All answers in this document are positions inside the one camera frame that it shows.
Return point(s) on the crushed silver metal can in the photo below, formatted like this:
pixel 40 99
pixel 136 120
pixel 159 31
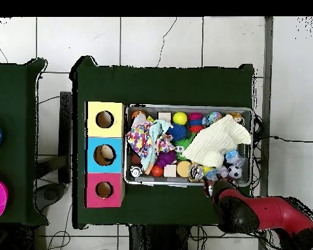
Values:
pixel 196 172

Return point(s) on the black stand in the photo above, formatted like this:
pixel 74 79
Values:
pixel 65 130

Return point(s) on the globe print ball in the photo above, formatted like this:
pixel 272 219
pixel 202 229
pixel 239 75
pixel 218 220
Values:
pixel 214 116

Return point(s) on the colourful spotted cloth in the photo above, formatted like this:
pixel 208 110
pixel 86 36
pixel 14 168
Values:
pixel 139 139

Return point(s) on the blue spiky ball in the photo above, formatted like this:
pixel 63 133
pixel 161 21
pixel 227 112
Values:
pixel 177 132

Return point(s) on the cream knitted cloth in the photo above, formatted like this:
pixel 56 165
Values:
pixel 216 138

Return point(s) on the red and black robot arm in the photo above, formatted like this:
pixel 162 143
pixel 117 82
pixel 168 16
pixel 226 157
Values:
pixel 276 211

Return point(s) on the shallow clear mesh bin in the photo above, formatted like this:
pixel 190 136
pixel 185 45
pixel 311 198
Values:
pixel 151 111

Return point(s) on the yellow ball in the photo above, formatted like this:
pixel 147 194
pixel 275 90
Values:
pixel 180 118

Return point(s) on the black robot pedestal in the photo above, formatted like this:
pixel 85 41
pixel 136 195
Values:
pixel 159 239

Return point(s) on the light teal cloth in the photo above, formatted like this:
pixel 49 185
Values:
pixel 154 135

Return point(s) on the wooden box with three holes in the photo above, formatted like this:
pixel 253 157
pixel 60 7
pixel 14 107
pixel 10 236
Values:
pixel 114 158

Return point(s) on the dark green table cloth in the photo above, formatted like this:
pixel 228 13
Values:
pixel 159 86
pixel 15 91

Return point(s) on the black and white soccer ball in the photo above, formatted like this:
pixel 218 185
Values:
pixel 235 172

